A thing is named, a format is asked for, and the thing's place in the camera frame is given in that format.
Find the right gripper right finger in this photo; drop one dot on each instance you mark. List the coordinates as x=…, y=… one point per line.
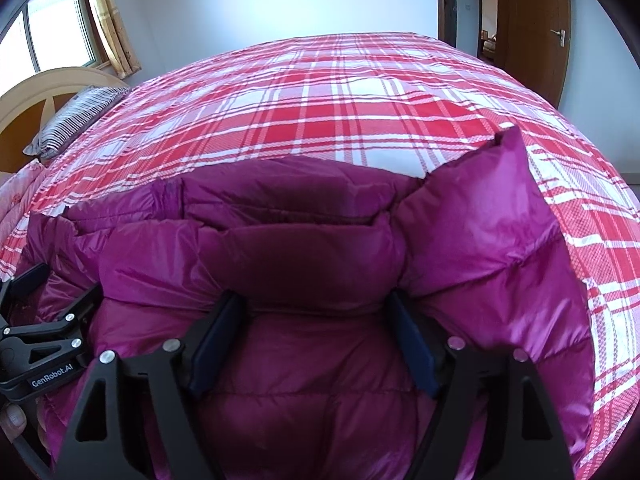
x=523, y=437

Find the wooden round headboard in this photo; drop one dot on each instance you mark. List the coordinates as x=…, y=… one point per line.
x=27, y=107

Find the window with frame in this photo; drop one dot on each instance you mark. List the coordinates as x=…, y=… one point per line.
x=48, y=34

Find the magenta down jacket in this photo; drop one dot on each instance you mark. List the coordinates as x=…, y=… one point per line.
x=318, y=390

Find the striped grey pillow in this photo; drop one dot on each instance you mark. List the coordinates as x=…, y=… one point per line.
x=74, y=118

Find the pink floral quilt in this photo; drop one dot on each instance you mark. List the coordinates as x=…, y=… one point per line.
x=16, y=195

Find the dark door frame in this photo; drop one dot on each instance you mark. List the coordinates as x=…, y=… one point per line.
x=470, y=26

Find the yellow curtain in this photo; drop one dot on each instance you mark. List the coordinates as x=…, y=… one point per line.
x=114, y=38

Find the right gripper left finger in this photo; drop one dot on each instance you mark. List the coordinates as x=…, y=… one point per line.
x=135, y=408

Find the silver door handle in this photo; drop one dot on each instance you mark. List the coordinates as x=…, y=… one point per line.
x=561, y=34

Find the brown wooden door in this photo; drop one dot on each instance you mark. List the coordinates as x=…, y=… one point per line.
x=528, y=51

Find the red white plaid bedspread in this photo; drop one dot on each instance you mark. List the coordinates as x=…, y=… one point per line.
x=392, y=101

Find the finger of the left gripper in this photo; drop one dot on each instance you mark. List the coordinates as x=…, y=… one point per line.
x=16, y=291
x=75, y=309

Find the person's left hand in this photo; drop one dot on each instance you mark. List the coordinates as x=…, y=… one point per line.
x=12, y=421

